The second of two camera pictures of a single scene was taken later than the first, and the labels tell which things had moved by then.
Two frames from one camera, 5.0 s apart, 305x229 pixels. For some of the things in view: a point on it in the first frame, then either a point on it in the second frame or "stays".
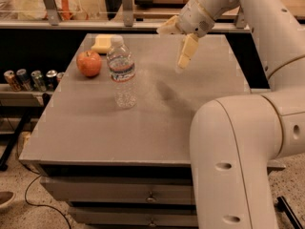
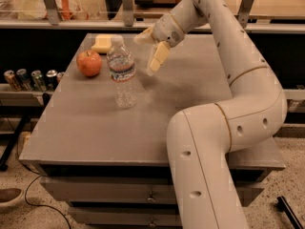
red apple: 89,63 stays
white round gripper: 194,20 to 166,29
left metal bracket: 49,0 stays
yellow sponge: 102,43 stays
